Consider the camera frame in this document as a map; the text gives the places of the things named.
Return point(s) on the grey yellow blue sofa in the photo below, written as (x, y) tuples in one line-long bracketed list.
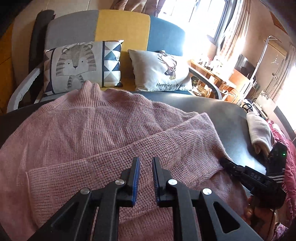
[(120, 25)]

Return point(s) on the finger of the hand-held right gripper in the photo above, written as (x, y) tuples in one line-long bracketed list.
[(232, 168)]

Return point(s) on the patterned curtain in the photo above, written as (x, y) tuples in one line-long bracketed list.
[(233, 30), (138, 7)]

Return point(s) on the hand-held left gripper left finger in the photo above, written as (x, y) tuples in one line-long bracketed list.
[(136, 180)]

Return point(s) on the red quilted blanket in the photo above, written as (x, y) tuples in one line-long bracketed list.
[(284, 135)]

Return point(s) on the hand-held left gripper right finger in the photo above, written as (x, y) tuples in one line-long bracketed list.
[(155, 180)]

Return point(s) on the deer print cushion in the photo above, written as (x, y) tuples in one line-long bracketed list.
[(152, 69)]

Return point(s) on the black rolled mat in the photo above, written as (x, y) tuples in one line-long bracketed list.
[(38, 46)]

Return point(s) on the cream cloth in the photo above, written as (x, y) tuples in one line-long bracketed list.
[(259, 129)]

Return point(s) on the wooden shelf unit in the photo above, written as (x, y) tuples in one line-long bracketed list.
[(238, 76)]

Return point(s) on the person's right hand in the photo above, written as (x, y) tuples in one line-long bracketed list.
[(249, 209)]

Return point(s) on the tiger print cushion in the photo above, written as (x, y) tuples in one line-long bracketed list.
[(74, 67)]

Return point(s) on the flat screen monitor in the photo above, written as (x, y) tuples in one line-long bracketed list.
[(246, 64)]

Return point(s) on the pink knit sweater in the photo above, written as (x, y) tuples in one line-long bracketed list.
[(92, 129)]

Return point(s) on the white garment rack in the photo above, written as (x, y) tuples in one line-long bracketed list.
[(258, 62)]

